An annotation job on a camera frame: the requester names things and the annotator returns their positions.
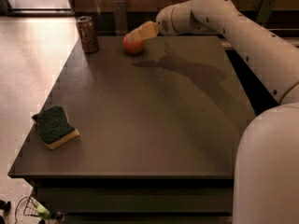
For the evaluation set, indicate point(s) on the black object on floor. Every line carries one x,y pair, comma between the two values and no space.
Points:
5,206

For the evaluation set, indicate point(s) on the red apple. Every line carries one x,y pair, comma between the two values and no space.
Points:
132,47

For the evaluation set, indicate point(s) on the brown soda can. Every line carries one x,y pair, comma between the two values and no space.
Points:
87,34

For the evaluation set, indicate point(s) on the right metal bracket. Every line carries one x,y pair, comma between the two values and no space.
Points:
265,11

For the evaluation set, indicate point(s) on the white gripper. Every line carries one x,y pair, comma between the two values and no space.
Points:
163,22

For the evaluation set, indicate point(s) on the green and yellow sponge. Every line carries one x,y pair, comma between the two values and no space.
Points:
53,127

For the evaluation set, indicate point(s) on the wire basket with green item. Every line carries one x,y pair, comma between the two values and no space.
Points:
30,207

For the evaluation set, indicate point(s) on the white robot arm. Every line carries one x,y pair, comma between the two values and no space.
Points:
266,187

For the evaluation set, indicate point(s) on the left metal bracket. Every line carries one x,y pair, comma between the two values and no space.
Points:
120,16

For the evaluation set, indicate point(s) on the metal bracket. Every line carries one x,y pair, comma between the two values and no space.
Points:
120,16
265,11

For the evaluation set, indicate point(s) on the dark grey table cabinet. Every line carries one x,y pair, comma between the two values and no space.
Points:
158,134

